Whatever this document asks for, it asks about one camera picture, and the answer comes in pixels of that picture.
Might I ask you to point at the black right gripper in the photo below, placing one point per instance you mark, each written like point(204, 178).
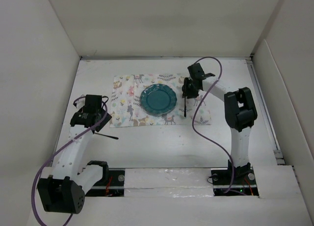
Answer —
point(190, 94)

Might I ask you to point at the teal scalloped ceramic plate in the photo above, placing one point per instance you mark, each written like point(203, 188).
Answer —
point(158, 99)

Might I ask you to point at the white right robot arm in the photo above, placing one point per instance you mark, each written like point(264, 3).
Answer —
point(239, 109)

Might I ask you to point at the dark metal fork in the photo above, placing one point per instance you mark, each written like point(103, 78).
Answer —
point(107, 136)

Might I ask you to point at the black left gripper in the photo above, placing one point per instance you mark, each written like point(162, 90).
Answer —
point(106, 119)

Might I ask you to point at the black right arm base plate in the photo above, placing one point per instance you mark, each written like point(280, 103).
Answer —
point(244, 185)

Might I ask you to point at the animal print cloth placemat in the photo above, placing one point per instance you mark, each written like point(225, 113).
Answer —
point(126, 110)

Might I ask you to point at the black metal spoon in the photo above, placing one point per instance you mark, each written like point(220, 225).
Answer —
point(184, 99)

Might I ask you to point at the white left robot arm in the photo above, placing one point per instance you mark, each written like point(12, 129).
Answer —
point(64, 190)

